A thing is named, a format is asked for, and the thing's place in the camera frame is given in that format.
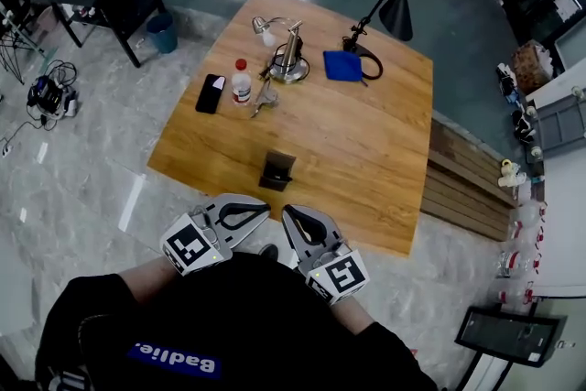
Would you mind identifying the white bottle with red cap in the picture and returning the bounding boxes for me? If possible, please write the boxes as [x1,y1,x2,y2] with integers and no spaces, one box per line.
[230,58,254,106]

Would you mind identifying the blue waste bin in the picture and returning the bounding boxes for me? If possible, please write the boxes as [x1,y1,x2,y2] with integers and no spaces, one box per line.
[145,11,179,56]

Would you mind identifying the row of clear plastic bottles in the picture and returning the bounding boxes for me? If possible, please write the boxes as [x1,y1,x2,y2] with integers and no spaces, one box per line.
[495,198,549,309]

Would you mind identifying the blue cloth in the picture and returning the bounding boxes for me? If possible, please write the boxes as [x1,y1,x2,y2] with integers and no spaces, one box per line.
[322,49,364,83]

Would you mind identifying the white plastic jug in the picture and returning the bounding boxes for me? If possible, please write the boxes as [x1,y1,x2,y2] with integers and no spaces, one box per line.
[497,158,528,190]

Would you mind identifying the wooden slatted bench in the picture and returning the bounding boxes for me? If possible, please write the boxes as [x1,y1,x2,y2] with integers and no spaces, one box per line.
[419,113,518,244]

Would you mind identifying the person's right forearm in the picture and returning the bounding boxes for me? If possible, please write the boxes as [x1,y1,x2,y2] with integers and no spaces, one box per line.
[331,299,377,334]

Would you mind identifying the black desk lamp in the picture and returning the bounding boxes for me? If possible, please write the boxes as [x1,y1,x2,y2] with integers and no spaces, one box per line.
[342,0,415,81]

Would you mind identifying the black smartphone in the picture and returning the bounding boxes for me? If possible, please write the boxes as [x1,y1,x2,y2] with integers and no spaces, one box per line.
[194,73,227,115]

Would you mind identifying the person's black shoe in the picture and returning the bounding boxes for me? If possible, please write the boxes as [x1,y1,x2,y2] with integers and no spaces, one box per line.
[257,243,281,263]

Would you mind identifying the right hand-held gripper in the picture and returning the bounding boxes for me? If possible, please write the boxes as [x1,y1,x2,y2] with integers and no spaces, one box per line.
[280,203,372,308]

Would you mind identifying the patterned snack box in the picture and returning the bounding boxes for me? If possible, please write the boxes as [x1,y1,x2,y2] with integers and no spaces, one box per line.
[509,39,554,95]

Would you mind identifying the person's black top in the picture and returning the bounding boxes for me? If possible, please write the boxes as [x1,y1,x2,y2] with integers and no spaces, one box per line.
[35,251,440,391]

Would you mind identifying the black monitor on stand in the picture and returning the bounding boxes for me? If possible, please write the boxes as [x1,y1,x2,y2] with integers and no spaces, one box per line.
[453,305,570,391]

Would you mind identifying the person's left forearm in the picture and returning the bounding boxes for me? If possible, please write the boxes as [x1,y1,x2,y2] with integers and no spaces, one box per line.
[116,255,179,306]

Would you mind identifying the black tripod stand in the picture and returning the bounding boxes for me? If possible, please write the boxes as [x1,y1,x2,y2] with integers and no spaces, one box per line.
[0,0,48,86]

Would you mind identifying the chargers and cables pile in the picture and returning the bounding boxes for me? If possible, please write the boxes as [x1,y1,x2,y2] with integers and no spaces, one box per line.
[26,60,81,121]

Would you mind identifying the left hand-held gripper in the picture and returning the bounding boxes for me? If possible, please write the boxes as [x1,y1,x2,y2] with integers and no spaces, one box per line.
[159,192,272,278]

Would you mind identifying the grey wheeled cart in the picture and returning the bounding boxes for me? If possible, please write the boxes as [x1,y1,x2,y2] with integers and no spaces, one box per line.
[525,92,586,165]

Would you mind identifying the cardboard box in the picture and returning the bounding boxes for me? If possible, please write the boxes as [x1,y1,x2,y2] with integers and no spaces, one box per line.
[36,5,59,38]

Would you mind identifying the dark brown pen holder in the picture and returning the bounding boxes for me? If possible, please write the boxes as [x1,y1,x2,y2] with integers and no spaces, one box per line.
[257,149,298,191]

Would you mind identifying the black and white shoes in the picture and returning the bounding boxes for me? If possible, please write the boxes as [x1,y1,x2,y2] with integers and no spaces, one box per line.
[510,109,537,144]

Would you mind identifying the silver gooseneck desk lamp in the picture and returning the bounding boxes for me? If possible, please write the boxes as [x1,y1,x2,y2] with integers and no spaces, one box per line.
[251,15,310,86]

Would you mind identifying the grey metal stapler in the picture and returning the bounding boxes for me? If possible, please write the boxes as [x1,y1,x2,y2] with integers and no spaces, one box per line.
[249,79,281,120]

